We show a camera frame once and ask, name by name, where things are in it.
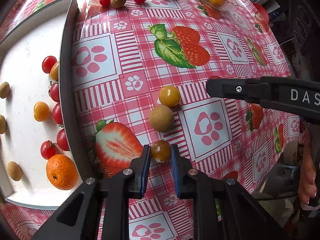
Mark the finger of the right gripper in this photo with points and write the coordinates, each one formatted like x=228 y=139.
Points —
x=249 y=90

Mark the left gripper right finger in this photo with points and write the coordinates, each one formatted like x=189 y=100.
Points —
x=223 y=209

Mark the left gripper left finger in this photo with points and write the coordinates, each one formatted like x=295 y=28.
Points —
x=99 y=203

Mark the red cherry tomato with stem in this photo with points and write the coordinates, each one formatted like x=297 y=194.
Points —
x=48 y=149

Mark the dark brownish cherry tomato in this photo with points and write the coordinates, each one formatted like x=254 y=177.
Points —
x=160 y=151

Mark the tan longan fruit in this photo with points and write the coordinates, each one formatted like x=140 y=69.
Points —
x=161 y=118

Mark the large orange mandarin in tray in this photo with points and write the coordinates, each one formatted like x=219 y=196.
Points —
x=61 y=172

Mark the white tray with dark rim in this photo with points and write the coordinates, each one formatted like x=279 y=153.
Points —
x=28 y=107

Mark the pink strawberry tablecloth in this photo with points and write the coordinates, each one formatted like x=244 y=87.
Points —
x=161 y=52

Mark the brown kiwi berry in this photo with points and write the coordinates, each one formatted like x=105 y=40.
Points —
x=117 y=3

